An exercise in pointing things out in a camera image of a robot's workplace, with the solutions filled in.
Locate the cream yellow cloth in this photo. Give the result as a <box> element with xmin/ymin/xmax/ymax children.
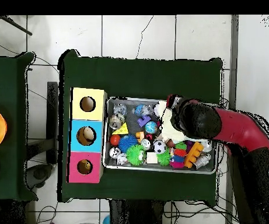
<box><xmin>153</xmin><ymin>100</ymin><xmax>187</xmax><ymax>143</ymax></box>

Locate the brown plush toy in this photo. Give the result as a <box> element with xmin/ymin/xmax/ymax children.
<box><xmin>79</xmin><ymin>160</ymin><xmax>92</xmax><ymax>174</ymax></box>

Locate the shallow mesh bin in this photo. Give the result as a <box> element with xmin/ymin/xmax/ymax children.
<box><xmin>102</xmin><ymin>96</ymin><xmax>220</xmax><ymax>175</ymax></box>

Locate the wooden box with three holes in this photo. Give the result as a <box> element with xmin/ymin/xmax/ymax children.
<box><xmin>67</xmin><ymin>87</ymin><xmax>108</xmax><ymax>184</ymax></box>

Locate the blue globe ball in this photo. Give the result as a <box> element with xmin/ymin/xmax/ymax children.
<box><xmin>145</xmin><ymin>121</ymin><xmax>159</xmax><ymax>134</ymax></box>

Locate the purple toy block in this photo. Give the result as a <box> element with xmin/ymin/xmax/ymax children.
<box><xmin>137</xmin><ymin>114</ymin><xmax>152</xmax><ymax>128</ymax></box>

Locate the dark green table cloth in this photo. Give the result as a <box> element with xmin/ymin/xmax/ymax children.
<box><xmin>57</xmin><ymin>49</ymin><xmax>223</xmax><ymax>203</ymax></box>
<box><xmin>0</xmin><ymin>51</ymin><xmax>39</xmax><ymax>202</ymax></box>

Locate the small soccer ball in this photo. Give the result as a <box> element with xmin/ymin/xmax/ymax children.
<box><xmin>153</xmin><ymin>140</ymin><xmax>167</xmax><ymax>155</ymax></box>

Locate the yellow cheese wedge toy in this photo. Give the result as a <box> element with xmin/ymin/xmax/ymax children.
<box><xmin>111</xmin><ymin>122</ymin><xmax>130</xmax><ymax>135</ymax></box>

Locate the orange toy brick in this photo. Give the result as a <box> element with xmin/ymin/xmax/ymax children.
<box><xmin>183</xmin><ymin>141</ymin><xmax>204</xmax><ymax>169</ymax></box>

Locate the blue spiky ball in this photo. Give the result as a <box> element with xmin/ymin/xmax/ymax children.
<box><xmin>118</xmin><ymin>134</ymin><xmax>139</xmax><ymax>154</ymax></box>

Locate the green spiky ball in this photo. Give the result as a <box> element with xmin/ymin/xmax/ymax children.
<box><xmin>125</xmin><ymin>144</ymin><xmax>147</xmax><ymax>167</ymax></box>

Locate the red ball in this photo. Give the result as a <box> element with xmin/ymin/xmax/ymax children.
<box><xmin>109</xmin><ymin>134</ymin><xmax>121</xmax><ymax>147</ymax></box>

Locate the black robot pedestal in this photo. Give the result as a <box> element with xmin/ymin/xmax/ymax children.
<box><xmin>109</xmin><ymin>199</ymin><xmax>166</xmax><ymax>224</ymax></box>

